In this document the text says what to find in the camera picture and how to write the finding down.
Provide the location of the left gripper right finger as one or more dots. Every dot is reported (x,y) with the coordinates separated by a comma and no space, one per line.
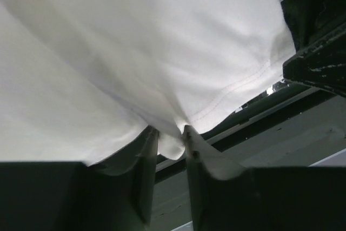
(225,195)

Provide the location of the white printed t-shirt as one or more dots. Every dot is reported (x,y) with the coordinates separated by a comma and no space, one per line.
(81,79)

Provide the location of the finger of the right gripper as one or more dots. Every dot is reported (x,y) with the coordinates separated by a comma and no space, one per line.
(321,64)

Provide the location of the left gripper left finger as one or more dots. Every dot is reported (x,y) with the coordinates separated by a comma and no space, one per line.
(115,194)

